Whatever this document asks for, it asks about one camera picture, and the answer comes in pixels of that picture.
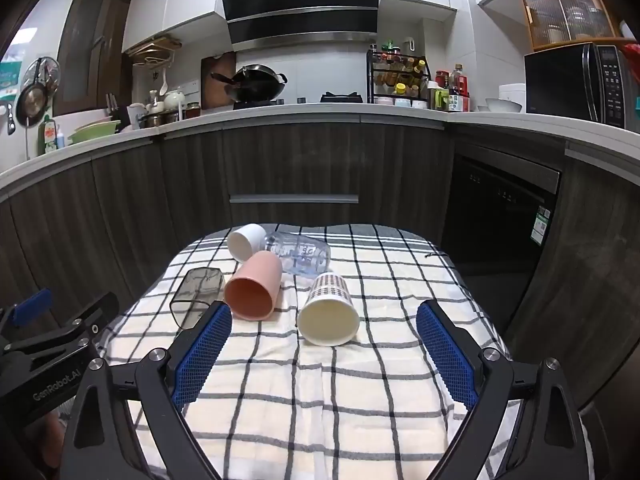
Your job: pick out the black gas stove burner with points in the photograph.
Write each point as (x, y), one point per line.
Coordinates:
(341, 97)

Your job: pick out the pink cup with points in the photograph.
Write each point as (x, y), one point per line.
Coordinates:
(257, 272)

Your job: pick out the black white checkered cloth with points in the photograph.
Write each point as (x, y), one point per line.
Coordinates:
(300, 410)

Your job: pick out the green dish soap bottle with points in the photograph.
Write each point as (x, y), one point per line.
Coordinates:
(47, 137)

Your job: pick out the red lidded jar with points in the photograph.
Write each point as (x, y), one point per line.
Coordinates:
(441, 79)

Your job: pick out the black built-in dishwasher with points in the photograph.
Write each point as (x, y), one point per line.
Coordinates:
(500, 215)

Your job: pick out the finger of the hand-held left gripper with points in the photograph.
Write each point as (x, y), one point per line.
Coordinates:
(75, 327)
(32, 306)

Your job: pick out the black microwave oven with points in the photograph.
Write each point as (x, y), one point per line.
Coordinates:
(560, 82)

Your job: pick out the white mug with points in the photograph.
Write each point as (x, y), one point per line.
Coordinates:
(136, 116)

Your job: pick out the dark wood drawer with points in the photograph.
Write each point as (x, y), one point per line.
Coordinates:
(292, 210)

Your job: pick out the white bowl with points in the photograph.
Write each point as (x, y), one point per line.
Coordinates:
(502, 105)

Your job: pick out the dark wood wall cabinet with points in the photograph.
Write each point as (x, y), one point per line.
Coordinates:
(90, 45)

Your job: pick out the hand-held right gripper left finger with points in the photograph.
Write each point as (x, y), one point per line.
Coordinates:
(202, 355)

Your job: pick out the steel pot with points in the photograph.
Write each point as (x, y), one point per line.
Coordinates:
(157, 120)

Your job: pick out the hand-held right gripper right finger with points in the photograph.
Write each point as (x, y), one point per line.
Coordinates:
(445, 355)

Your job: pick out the white teapot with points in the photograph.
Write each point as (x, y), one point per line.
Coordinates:
(175, 99)

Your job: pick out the black spice rack with bottles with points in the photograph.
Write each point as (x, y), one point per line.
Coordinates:
(397, 77)

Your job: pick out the black wok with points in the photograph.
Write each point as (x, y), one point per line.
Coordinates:
(255, 85)

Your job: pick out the green bowl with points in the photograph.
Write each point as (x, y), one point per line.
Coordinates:
(95, 132)

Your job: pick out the dark sauce bottle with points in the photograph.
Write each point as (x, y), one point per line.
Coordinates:
(457, 87)

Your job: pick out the grey transparent cup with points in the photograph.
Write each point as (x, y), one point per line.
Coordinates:
(196, 290)

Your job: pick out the wall rack with wooden boards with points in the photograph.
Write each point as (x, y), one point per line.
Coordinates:
(152, 50)

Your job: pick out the green mug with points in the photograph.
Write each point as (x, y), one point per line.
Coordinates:
(438, 100)

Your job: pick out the hanging frying pan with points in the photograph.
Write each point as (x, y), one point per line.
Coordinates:
(34, 97)

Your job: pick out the wooden glass door cabinet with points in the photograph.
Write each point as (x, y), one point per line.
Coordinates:
(570, 7)

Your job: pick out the white rice cooker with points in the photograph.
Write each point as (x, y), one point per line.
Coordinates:
(514, 91)

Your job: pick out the black knife block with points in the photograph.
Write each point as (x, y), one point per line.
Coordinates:
(116, 112)

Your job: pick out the brown wooden cutting board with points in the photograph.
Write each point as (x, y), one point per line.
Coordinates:
(216, 66)

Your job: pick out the plaid paper cup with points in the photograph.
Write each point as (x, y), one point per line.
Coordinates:
(327, 320)

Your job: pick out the white cup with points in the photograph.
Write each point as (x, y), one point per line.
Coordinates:
(242, 242)

